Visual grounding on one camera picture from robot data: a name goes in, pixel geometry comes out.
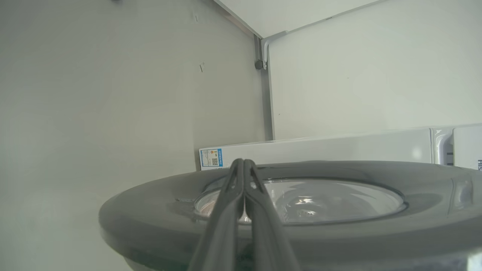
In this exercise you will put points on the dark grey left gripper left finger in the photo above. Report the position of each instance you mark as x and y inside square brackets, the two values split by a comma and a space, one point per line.
[222, 233]

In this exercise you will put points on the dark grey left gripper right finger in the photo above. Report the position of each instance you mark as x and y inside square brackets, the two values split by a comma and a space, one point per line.
[265, 233]

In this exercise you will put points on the black round glass washer door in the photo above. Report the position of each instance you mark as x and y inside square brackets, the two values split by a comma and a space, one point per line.
[150, 218]

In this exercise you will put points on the white front-load washing machine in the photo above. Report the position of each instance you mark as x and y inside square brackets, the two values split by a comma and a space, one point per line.
[339, 150]

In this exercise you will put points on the blue energy label sticker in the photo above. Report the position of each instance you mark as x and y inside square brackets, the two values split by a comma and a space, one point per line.
[211, 158]

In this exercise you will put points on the metal table leg with caster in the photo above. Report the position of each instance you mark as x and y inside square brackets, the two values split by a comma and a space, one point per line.
[265, 45]

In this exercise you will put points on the white table panel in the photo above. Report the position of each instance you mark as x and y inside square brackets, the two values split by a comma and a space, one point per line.
[282, 15]

